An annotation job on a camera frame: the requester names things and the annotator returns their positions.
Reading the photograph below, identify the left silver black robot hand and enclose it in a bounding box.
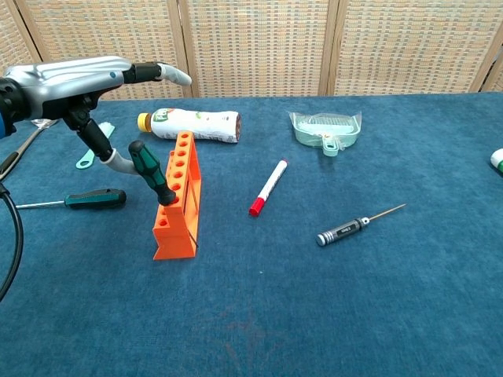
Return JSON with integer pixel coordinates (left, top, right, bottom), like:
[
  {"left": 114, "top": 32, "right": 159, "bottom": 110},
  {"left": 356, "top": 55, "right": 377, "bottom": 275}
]
[{"left": 2, "top": 55, "right": 193, "bottom": 176}]

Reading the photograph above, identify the green black handle screwdriver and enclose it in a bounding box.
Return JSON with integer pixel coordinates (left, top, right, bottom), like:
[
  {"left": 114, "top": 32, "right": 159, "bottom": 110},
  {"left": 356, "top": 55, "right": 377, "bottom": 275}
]
[
  {"left": 127, "top": 140, "right": 200, "bottom": 250},
  {"left": 15, "top": 188, "right": 127, "bottom": 211}
]

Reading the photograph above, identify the orange plastic tool rack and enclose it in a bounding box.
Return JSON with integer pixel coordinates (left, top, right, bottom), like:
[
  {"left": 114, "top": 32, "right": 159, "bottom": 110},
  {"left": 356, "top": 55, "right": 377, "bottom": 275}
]
[{"left": 152, "top": 131, "right": 203, "bottom": 262}]

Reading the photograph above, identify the mint green plastic brush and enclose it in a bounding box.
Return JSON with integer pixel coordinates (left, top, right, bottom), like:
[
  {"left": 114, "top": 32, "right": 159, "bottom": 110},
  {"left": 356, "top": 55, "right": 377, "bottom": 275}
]
[{"left": 75, "top": 122, "right": 116, "bottom": 170}]

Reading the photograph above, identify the steel ladle black grip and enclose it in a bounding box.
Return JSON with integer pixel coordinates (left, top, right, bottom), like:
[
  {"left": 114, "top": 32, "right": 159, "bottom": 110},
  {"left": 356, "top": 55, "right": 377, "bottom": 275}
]
[{"left": 0, "top": 118, "right": 60, "bottom": 182}]

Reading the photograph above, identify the white bottle yellow cap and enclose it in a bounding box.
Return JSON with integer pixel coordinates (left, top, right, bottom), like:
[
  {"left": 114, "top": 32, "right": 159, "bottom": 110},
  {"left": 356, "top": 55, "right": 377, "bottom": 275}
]
[{"left": 137, "top": 108, "right": 242, "bottom": 145}]

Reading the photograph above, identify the woven wooden folding screen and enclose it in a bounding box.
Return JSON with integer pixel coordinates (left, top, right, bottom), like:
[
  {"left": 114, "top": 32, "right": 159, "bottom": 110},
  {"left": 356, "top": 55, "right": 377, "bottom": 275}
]
[{"left": 0, "top": 0, "right": 503, "bottom": 107}]

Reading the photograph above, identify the white marker red cap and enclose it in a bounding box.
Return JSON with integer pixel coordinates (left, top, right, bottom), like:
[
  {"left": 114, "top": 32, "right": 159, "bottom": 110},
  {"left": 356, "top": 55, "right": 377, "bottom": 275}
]
[{"left": 248, "top": 159, "right": 288, "bottom": 217}]

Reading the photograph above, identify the mint dustpan in plastic bag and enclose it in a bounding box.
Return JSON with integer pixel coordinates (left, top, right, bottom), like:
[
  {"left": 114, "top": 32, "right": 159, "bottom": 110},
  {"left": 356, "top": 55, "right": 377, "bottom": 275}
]
[{"left": 286, "top": 110, "right": 362, "bottom": 158}]

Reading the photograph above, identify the black metal precision screwdriver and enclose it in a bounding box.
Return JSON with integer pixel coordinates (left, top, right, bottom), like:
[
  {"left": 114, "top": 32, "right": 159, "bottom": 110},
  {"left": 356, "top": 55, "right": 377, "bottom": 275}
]
[{"left": 316, "top": 203, "right": 408, "bottom": 247}]

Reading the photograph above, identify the blue felt table cover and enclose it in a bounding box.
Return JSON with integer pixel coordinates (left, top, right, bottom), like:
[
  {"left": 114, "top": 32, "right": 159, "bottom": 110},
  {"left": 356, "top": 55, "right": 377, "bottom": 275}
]
[{"left": 0, "top": 92, "right": 503, "bottom": 377}]

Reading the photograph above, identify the small white green bottle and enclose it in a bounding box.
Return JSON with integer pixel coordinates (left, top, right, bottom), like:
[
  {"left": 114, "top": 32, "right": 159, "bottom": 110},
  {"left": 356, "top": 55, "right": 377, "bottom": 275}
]
[{"left": 489, "top": 148, "right": 503, "bottom": 178}]

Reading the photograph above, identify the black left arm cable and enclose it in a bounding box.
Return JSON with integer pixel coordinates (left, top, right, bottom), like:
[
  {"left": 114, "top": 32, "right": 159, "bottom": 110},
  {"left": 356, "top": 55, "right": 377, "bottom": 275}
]
[{"left": 0, "top": 181, "right": 25, "bottom": 302}]

